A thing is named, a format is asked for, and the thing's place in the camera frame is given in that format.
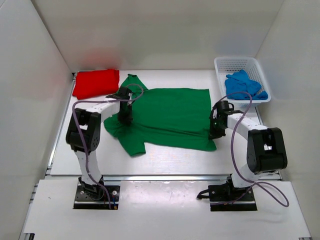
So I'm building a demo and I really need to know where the green t shirt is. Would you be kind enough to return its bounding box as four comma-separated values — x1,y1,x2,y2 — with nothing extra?
103,74,217,157

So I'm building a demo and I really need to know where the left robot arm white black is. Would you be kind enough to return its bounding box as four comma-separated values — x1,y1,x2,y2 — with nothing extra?
66,86,134,199

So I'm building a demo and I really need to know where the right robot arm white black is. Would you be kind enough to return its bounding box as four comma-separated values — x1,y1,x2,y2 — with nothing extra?
208,100,288,200

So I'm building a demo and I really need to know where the blue t shirt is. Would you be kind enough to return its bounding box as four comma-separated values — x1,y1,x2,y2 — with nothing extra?
224,69,268,101

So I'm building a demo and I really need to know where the white plastic basket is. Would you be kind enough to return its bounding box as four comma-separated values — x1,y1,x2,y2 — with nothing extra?
214,56,271,108

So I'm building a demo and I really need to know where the folded red t shirt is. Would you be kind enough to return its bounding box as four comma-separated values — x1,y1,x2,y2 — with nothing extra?
72,69,120,100

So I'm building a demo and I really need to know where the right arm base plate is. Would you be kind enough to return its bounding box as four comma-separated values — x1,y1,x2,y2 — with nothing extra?
196,176,258,212

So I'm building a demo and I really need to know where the aluminium rail left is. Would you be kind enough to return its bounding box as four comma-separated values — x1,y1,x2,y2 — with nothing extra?
45,72,77,175

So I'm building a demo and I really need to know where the aluminium rail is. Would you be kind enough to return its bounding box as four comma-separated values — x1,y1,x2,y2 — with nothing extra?
45,72,77,175
44,173,282,181

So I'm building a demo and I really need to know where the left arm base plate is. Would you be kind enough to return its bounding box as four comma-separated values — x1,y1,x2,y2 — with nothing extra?
73,183,121,211

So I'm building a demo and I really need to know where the aluminium rail front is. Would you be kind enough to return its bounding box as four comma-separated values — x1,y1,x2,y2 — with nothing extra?
44,173,282,181

